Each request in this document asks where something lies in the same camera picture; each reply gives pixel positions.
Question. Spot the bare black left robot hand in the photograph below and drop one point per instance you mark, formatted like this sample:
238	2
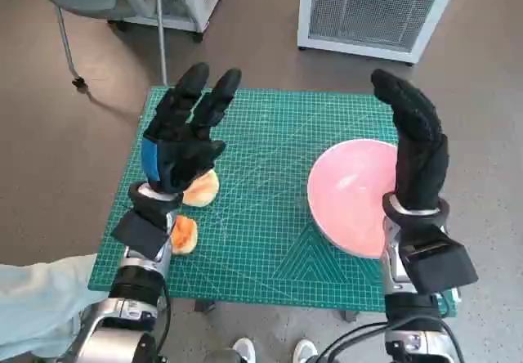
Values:
180	154

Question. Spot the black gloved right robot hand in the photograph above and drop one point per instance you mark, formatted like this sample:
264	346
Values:
421	154

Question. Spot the round pale bread bun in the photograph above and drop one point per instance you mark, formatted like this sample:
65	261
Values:
204	191

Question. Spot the rectangular braided orange bread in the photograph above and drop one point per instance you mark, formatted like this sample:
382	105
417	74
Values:
186	236

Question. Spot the pink bowl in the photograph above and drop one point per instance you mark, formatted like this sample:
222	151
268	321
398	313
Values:
347	199

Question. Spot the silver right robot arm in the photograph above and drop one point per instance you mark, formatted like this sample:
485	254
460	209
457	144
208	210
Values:
410	307

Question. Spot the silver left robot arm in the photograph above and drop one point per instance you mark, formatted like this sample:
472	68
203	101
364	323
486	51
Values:
106	338

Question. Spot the green cutting mat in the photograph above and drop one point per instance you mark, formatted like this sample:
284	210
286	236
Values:
261	175

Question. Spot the thin silver metal pole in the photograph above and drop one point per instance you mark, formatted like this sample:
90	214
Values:
160	32

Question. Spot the large white mesh cabinet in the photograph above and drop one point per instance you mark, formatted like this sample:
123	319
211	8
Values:
367	11

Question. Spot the person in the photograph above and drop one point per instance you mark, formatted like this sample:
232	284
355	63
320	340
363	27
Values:
32	297

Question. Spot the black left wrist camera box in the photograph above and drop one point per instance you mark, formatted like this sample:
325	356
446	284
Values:
139	236

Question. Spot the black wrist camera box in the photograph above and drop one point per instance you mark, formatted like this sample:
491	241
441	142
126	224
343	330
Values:
441	265
139	236

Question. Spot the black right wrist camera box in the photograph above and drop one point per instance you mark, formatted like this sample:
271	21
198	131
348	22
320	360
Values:
441	265

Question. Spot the black table leg bracket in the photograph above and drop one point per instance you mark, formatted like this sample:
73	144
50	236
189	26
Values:
352	316
205	306

